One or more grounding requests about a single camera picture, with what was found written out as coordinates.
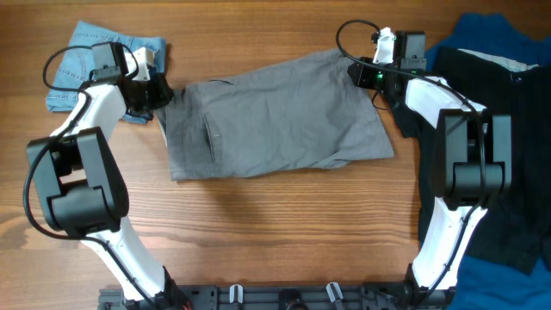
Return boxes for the grey cotton shorts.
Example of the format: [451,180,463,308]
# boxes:
[156,50,394,181]

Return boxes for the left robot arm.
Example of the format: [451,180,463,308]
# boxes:
[22,42,191,309]

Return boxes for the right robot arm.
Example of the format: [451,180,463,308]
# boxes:
[349,28,511,305]

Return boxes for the folded blue denim jeans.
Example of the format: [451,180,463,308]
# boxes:
[46,21,167,112]

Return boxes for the light grey garment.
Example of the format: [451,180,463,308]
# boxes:
[461,49,538,72]

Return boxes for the black garment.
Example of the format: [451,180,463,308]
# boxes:
[385,45,551,276]

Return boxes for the blue shirt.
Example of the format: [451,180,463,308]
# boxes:
[427,13,550,309]

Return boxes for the right black cable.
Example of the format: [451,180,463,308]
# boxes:
[335,18,487,302]

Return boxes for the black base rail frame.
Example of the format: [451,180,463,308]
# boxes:
[97,282,431,310]

